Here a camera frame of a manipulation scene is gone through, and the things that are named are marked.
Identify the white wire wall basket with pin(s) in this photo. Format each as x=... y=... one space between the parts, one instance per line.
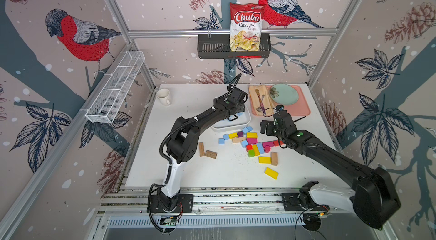
x=111 y=97

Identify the yellow block top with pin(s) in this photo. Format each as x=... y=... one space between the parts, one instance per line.
x=251 y=135

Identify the green ceramic plate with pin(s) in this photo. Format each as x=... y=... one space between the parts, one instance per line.
x=284 y=94

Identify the white ceramic mug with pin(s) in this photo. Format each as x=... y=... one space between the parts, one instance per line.
x=163 y=95

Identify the red block right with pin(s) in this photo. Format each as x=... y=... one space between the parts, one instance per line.
x=278 y=143

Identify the black wall basket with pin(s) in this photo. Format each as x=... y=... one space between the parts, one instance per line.
x=217 y=46

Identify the green block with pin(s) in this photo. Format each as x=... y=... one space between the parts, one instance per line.
x=251 y=153

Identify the Chuba cassava chips bag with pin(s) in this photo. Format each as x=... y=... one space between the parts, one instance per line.
x=245 y=27

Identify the pink plastic tray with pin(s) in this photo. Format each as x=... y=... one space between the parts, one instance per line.
x=300 y=108

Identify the yellow block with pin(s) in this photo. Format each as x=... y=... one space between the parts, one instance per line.
x=264 y=160
x=251 y=135
x=272 y=173

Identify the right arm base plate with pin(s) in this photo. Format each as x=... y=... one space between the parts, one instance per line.
x=292 y=202

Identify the white ceramic serving dish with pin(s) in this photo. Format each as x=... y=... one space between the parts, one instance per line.
x=234 y=123

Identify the brown wooden block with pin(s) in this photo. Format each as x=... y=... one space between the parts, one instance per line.
x=211 y=154

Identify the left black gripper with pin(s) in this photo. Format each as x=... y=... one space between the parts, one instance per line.
x=242 y=107

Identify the metal spoon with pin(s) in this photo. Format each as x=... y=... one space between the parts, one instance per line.
x=261 y=97

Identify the blue blocks top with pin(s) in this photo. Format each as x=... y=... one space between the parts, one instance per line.
x=247 y=129

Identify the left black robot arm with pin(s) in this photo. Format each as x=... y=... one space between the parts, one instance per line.
x=180 y=145

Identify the yellow block middle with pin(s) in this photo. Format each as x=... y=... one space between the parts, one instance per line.
x=264 y=160

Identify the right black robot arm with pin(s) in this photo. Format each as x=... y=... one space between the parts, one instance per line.
x=370 y=194

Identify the wooden block right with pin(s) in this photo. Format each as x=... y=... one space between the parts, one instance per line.
x=274 y=158

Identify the beige cloth napkin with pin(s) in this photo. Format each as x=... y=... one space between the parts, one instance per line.
x=268 y=103

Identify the long wooden block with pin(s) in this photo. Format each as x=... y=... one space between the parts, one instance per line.
x=201 y=149

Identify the yellow block front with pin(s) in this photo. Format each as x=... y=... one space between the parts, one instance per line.
x=272 y=173

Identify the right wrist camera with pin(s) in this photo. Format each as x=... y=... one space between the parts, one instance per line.
x=279 y=108

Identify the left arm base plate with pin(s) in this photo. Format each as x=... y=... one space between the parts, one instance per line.
x=180 y=202

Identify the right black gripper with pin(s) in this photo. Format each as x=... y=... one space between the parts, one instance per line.
x=269 y=125

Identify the magenta cylinder block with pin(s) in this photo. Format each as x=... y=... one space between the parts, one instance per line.
x=267 y=149

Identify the pale wooden flat block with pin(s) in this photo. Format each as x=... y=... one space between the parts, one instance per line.
x=238 y=140

